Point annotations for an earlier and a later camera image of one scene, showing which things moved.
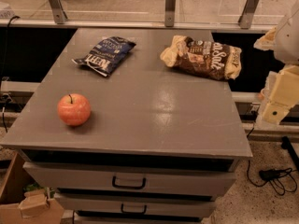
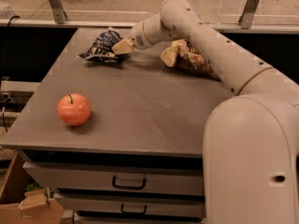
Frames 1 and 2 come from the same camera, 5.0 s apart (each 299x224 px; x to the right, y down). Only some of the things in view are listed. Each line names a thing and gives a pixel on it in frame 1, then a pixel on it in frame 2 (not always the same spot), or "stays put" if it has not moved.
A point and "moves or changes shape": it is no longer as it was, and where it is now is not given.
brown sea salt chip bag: [212, 60] stays put
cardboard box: [23, 202] stays put
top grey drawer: [128, 179] stays put
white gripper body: [288, 40] -> [135, 38]
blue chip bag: [103, 56] moves or changes shape
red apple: [74, 109] stays put
